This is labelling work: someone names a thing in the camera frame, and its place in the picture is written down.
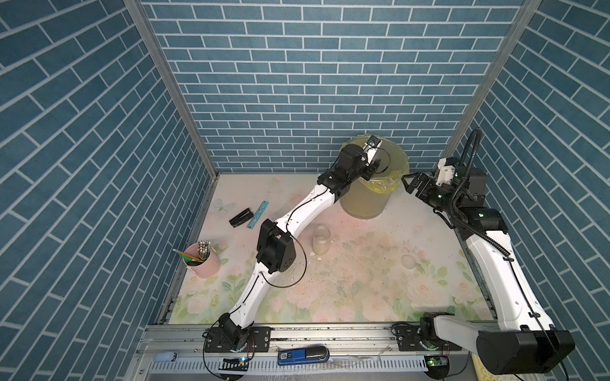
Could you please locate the pink pen holder cup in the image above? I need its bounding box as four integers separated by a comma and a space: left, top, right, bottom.
173, 241, 221, 279

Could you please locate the teal ruler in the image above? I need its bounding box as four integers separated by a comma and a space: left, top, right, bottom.
247, 201, 269, 230

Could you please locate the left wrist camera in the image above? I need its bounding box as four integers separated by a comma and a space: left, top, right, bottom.
363, 136, 382, 153

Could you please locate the black stapler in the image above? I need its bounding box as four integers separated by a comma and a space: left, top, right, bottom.
229, 208, 254, 228

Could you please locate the blue black handheld device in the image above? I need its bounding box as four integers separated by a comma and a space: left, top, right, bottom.
277, 345, 330, 366

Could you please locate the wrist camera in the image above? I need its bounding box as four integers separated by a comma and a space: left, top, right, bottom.
435, 157, 458, 187
363, 136, 382, 153

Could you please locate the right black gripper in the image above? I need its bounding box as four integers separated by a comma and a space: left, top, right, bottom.
402, 173, 457, 217

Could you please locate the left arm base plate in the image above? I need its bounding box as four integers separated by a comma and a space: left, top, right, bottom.
203, 326, 272, 353

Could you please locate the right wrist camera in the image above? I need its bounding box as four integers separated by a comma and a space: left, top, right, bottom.
435, 157, 458, 187

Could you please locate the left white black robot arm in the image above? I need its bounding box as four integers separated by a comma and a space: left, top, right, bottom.
219, 137, 382, 351

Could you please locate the beige bin with yellow bag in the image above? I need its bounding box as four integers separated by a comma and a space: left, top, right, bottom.
339, 138, 410, 219

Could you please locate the clear rice jar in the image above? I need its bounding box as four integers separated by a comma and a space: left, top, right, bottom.
312, 225, 331, 256

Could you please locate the white slotted cable duct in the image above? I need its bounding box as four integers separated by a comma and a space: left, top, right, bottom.
147, 356, 430, 375

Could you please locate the aluminium mounting rail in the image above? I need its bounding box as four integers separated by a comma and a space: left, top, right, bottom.
138, 323, 465, 356

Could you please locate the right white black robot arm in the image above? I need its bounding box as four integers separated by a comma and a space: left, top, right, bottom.
402, 166, 575, 375

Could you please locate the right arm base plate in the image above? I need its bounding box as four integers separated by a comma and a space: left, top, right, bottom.
390, 322, 462, 354

